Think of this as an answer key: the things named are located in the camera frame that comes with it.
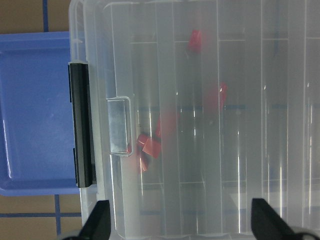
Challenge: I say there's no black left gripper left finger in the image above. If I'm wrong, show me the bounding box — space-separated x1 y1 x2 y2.
78 200 111 240

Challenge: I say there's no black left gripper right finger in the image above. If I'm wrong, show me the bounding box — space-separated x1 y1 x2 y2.
251 198 300 240

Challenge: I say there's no clear plastic storage box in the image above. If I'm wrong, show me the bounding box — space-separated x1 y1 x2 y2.
69 0 320 240

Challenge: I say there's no blue plastic tray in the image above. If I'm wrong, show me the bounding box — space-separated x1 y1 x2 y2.
0 31 79 196

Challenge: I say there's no red block cluster piece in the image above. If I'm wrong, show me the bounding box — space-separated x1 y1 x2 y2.
136 118 177 159

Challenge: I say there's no red block middle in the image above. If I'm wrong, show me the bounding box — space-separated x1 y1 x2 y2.
207 82 228 111

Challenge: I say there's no red block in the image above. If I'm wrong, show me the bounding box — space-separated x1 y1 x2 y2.
207 82 228 111
187 29 202 53

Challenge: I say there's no red block upper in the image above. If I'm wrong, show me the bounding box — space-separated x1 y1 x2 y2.
187 29 202 53

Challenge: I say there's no black box latch handle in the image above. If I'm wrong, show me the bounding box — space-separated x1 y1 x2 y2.
68 62 96 188

